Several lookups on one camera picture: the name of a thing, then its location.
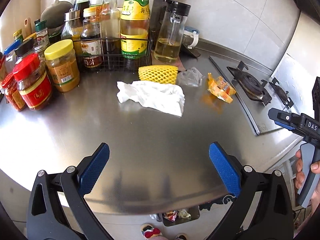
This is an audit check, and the orange soap wrapper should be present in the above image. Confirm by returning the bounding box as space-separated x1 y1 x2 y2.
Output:
208 73 236 103

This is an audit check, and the white paper towel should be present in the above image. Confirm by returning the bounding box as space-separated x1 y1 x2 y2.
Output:
117 81 185 117

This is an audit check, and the grey trash bin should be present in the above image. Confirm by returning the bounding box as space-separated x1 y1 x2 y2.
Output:
160 206 200 227

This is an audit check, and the right hand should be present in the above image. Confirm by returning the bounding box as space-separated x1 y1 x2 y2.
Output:
294 149 320 213

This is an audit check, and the stainless gas stove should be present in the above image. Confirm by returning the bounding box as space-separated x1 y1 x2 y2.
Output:
209 56 300 135

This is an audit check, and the red bow slipper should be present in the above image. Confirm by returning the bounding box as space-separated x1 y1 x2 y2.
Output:
140 224 162 239

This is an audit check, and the clear plastic wrapper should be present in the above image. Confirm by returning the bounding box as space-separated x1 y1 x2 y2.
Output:
176 67 203 87

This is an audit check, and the red lid chili sauce jar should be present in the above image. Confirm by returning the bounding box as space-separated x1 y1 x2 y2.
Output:
12 53 53 111

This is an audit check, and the small red chili jar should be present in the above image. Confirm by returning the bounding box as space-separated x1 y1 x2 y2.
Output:
2 72 26 112

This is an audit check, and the yellow foam fruit net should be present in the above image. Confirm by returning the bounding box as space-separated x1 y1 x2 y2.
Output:
138 65 178 85

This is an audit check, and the yellow lid seasoning jar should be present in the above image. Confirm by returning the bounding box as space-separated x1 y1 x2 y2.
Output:
44 39 80 93

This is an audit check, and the small dark sauce bottle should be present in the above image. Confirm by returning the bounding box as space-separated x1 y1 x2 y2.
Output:
80 7 103 69

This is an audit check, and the glass oil dispenser black lid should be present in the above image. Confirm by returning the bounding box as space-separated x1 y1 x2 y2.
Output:
154 0 191 63

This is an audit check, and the green cap spice jar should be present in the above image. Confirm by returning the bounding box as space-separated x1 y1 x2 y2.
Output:
35 20 49 47

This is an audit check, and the steel cap glass cruet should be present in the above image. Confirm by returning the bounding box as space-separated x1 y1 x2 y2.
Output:
61 10 83 56

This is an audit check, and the gold cap glass bottle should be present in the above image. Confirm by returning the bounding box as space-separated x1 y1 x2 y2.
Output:
100 0 121 55

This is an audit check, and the grey ladle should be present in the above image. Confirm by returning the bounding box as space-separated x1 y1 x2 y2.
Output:
40 0 73 29

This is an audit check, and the large green label vinegar bottle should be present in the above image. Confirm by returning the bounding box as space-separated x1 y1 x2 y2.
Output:
120 0 150 59

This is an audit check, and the black wire rack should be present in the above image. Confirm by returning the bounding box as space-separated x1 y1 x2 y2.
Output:
76 37 153 73

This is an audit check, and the clear container white handle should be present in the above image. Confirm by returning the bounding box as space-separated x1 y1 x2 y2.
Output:
182 26 200 49

